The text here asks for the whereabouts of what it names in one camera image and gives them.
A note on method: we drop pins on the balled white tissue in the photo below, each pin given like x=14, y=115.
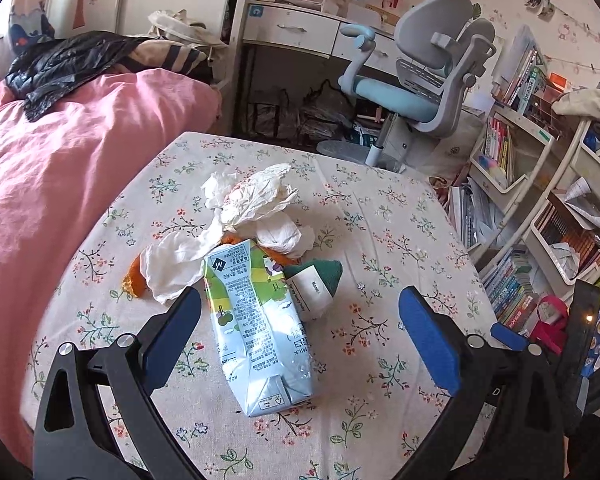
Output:
x=280, y=235

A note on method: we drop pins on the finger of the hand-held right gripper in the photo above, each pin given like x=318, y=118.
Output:
x=507, y=337

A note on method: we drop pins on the white desk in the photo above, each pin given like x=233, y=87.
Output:
x=290, y=27

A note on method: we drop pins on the crumpled newspaper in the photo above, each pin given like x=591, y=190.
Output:
x=565, y=257

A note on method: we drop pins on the beige cloth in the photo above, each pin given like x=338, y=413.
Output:
x=585, y=102

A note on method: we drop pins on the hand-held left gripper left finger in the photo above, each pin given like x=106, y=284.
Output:
x=172, y=335

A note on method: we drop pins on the white cloth bag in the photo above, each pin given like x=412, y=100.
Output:
x=180, y=25

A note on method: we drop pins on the row of brown orange books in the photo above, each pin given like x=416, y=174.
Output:
x=575, y=230

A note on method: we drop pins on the white tiered book cart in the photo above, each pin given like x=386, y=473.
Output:
x=500, y=195
x=542, y=252

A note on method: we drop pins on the stack of papers and folders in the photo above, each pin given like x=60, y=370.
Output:
x=475, y=215

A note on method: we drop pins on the pile of clear plastic bags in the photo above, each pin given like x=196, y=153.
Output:
x=320, y=115

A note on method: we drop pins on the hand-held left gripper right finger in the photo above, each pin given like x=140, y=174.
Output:
x=427, y=337

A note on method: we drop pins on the small green white carton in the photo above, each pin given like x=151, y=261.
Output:
x=325, y=272

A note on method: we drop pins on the row of red white books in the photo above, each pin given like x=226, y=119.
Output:
x=497, y=145

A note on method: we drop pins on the grey blue office chair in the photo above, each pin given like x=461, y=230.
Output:
x=430, y=35

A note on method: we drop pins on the row of colourful books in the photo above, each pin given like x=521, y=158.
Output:
x=512, y=290

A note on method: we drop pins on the light blue milk carton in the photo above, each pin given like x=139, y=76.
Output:
x=250, y=320

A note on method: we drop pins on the white tote bag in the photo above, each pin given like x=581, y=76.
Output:
x=455, y=150

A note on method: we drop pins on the pink blanket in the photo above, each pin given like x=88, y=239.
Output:
x=55, y=185

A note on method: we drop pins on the black jacket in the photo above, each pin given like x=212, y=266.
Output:
x=70, y=60

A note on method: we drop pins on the pink tote bag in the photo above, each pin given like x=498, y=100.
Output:
x=550, y=330

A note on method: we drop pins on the large white tissue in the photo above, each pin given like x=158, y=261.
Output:
x=255, y=190

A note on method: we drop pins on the striped cloth bag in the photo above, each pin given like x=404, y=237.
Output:
x=170, y=55

